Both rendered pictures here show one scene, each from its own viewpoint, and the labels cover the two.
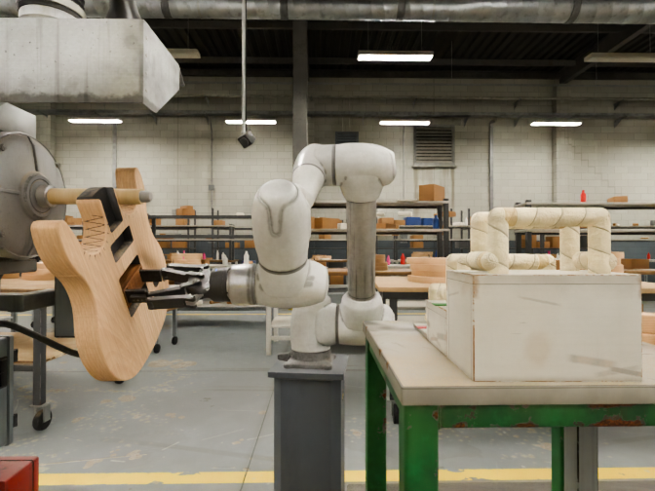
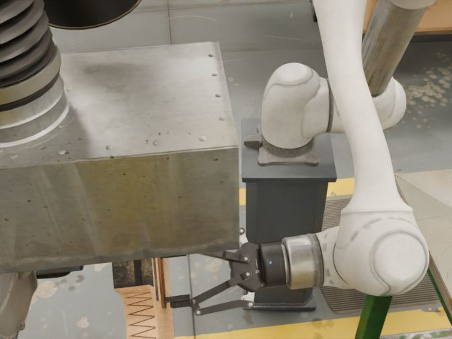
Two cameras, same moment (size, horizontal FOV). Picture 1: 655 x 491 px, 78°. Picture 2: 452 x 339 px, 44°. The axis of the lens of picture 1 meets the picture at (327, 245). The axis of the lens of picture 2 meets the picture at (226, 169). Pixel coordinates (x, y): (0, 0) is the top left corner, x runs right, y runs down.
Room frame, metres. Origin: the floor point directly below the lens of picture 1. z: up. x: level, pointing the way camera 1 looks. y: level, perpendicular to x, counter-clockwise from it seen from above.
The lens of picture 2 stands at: (0.32, 0.34, 1.84)
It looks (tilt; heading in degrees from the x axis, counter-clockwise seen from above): 44 degrees down; 356
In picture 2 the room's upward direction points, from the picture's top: 2 degrees counter-clockwise
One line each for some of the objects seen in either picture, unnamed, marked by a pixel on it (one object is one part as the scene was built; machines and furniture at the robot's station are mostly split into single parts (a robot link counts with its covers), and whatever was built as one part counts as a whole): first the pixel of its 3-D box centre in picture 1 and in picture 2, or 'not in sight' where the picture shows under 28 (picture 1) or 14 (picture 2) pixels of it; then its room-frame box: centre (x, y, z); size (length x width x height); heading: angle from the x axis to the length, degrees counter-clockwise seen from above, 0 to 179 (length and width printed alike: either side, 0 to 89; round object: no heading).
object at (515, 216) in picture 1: (548, 216); not in sight; (0.67, -0.37, 1.20); 0.20 x 0.03 x 0.03; 90
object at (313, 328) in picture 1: (313, 320); (293, 102); (1.58, 0.05, 0.87); 0.18 x 0.16 x 0.22; 85
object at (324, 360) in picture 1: (305, 355); (280, 139); (1.58, 0.08, 0.73); 0.22 x 0.18 x 0.06; 84
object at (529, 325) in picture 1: (534, 320); not in sight; (0.72, -0.37, 1.02); 0.27 x 0.15 x 0.17; 91
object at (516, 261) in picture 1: (506, 261); not in sight; (0.83, -0.37, 1.12); 0.20 x 0.03 x 0.03; 90
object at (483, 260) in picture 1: (481, 260); not in sight; (0.71, -0.27, 1.12); 0.11 x 0.03 x 0.03; 1
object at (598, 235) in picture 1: (598, 245); not in sight; (0.67, -0.45, 1.15); 0.03 x 0.03 x 0.09
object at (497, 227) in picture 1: (498, 245); not in sight; (0.67, -0.28, 1.15); 0.03 x 0.03 x 0.09
